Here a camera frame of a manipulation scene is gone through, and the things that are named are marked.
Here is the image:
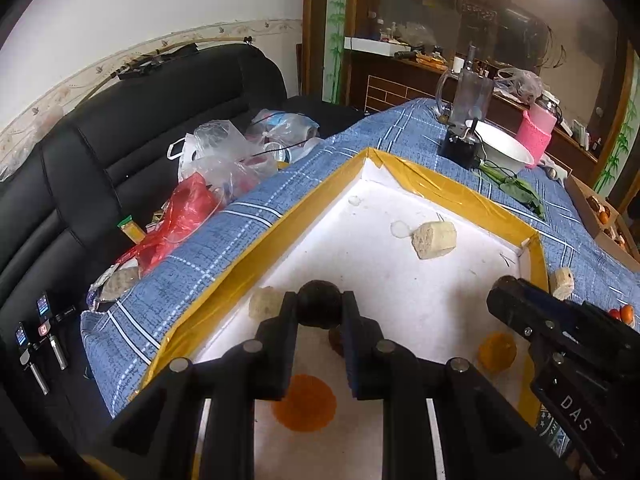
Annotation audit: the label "crumpled clear plastic bag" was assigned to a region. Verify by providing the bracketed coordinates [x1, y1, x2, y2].
[167, 120, 281, 196]

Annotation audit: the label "green leaves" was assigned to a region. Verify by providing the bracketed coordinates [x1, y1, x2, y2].
[477, 162, 546, 218]

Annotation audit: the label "large orange mandarin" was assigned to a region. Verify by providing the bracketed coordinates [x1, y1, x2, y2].
[271, 374, 337, 433]

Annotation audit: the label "yellow snack packet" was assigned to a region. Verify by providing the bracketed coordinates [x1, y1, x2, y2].
[117, 215, 148, 246]

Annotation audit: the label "clear glass pitcher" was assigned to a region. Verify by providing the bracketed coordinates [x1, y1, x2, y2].
[434, 67, 496, 128]

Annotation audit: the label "round pale corn cob piece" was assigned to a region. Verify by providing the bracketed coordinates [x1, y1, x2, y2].
[248, 286, 286, 322]

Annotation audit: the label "red plastic bag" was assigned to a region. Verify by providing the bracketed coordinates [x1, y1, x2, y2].
[117, 172, 231, 276]

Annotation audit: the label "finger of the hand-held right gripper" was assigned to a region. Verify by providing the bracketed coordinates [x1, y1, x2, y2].
[581, 301, 640, 363]
[486, 275, 592, 345]

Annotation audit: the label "beige bread chunk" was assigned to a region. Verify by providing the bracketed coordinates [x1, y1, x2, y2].
[551, 266, 575, 301]

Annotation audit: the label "clear plastic bag on counter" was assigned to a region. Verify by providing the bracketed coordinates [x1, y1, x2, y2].
[495, 67, 543, 103]

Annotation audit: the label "wooden counter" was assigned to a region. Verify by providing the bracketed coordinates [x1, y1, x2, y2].
[345, 35, 601, 161]

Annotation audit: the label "white flat box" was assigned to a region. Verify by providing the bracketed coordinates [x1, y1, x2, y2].
[344, 36, 401, 57]

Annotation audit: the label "clear bag with blue contents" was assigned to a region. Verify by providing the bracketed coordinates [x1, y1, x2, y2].
[245, 109, 321, 161]

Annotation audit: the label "flat cardboard box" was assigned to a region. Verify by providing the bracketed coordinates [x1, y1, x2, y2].
[564, 175, 640, 261]

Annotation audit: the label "white enamel bowl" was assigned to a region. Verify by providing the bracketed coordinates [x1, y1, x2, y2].
[467, 121, 535, 170]

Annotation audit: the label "small black device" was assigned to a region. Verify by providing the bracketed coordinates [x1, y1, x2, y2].
[438, 120, 483, 170]

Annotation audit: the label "black leather sofa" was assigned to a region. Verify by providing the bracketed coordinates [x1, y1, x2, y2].
[0, 42, 366, 461]

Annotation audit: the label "black remote with screen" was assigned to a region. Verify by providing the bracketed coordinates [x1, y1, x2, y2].
[15, 322, 51, 396]
[36, 292, 71, 371]

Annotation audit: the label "yellow-rimmed white foam tray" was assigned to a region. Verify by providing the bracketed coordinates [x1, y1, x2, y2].
[112, 147, 551, 480]

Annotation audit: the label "dark purple plum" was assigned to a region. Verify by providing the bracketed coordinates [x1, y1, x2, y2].
[298, 280, 345, 330]

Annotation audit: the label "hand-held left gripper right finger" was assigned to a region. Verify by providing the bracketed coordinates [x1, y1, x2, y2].
[340, 290, 571, 480]

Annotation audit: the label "pink sleeved glass bottle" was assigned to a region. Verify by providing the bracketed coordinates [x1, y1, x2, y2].
[516, 95, 558, 166]

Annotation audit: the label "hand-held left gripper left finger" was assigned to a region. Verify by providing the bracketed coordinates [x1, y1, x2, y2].
[110, 291, 301, 480]

